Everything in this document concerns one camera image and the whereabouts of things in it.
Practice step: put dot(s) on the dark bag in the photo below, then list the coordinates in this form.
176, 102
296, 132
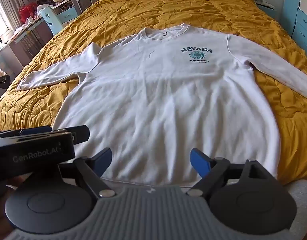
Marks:
1, 80

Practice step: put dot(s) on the red bag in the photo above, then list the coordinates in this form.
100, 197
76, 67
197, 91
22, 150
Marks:
27, 13

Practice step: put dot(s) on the black and white object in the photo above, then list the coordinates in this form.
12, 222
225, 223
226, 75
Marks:
264, 2

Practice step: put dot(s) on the mustard yellow quilt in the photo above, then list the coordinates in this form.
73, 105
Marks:
183, 7

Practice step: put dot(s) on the light blue star chair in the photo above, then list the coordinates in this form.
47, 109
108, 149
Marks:
52, 20

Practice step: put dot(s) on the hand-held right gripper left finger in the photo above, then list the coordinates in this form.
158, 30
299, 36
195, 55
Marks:
105, 158

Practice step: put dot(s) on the person's grey clothing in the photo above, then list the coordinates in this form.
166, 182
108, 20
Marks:
303, 205

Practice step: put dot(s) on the blue and white wardrobe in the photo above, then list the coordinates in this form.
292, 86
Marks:
303, 22

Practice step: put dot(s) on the white printed sweatshirt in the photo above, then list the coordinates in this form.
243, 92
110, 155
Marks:
163, 100

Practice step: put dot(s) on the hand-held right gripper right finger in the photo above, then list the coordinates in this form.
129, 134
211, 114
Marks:
199, 161

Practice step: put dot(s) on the blue desk drawer unit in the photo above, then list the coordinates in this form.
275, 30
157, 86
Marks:
67, 15

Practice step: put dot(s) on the white storage rack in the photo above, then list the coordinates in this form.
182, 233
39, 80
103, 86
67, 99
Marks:
82, 0

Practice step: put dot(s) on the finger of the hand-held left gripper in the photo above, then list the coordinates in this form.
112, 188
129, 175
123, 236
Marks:
76, 133

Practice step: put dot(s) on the grey desk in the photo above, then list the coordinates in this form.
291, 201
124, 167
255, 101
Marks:
21, 42

